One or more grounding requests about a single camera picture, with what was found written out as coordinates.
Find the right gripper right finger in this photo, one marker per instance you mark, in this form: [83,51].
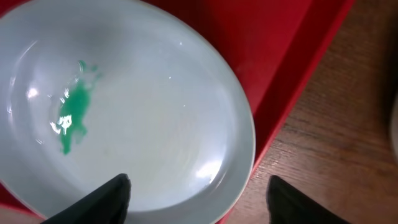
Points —
[288,205]

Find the light blue plate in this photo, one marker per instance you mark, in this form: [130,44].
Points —
[93,89]

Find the red plastic tray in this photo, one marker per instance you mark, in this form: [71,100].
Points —
[271,46]

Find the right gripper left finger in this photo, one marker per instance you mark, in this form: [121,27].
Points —
[107,204]

